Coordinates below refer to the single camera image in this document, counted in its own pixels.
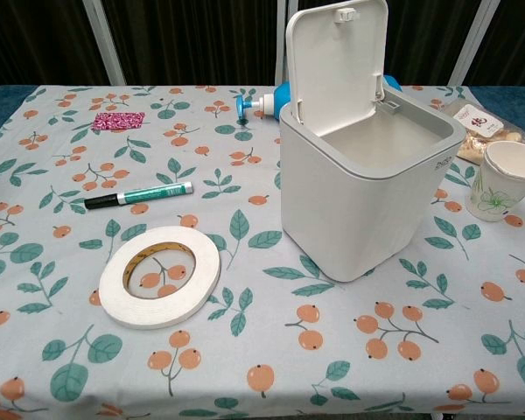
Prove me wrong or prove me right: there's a white lidded trash bin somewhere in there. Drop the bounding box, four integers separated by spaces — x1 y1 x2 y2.
279 0 466 284

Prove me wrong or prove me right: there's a white flowered paper cup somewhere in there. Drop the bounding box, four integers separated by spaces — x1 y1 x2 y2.
465 142 525 223

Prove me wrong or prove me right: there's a blue pump dispenser bottle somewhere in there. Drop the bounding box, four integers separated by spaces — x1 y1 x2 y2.
234 73 397 125

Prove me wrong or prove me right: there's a green and black marker pen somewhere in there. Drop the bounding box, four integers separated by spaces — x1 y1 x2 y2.
83 182 194 211

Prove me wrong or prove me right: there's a white double-sided tape roll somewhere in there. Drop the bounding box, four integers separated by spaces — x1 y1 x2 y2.
98 227 221 328

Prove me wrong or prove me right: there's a pink patterned sponge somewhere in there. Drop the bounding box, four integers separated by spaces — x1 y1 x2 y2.
91 111 146 132

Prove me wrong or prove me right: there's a dark pleated curtain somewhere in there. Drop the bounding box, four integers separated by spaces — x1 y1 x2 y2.
0 0 525 91

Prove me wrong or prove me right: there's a fruit print tablecloth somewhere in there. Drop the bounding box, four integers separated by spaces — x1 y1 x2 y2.
0 84 525 420

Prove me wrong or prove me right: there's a clear snack bag with label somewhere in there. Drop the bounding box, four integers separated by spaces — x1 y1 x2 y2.
445 98 525 165

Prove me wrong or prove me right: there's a white metal frame post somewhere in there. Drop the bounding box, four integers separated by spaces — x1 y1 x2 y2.
80 0 127 87
447 0 502 88
274 0 290 87

